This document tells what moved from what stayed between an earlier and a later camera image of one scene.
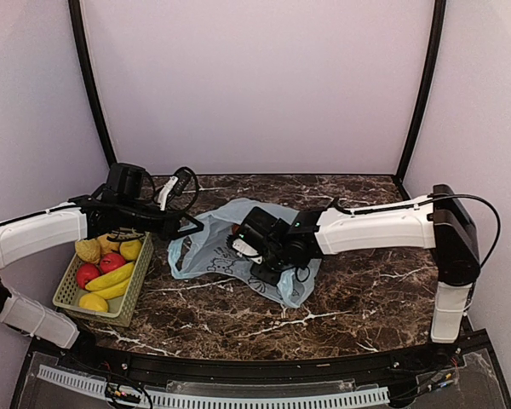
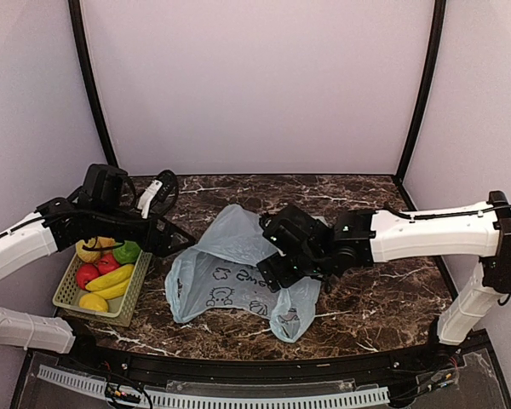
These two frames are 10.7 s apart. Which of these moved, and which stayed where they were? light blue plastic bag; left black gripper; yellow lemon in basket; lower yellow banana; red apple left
Moved: light blue plastic bag; left black gripper
Stayed: lower yellow banana; red apple left; yellow lemon in basket
